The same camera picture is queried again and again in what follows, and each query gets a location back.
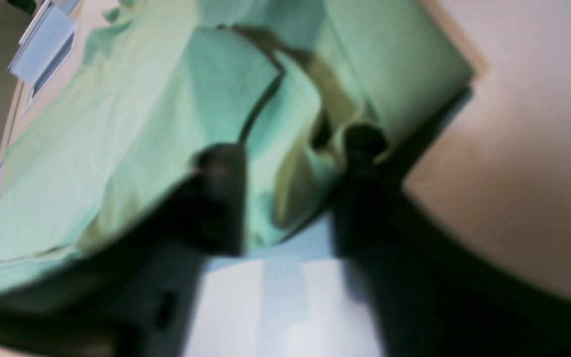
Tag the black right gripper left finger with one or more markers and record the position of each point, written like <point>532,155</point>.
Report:
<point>134,297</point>

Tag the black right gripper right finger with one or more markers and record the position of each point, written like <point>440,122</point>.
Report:
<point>429,296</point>

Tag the light green polo shirt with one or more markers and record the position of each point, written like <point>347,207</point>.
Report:
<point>164,79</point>

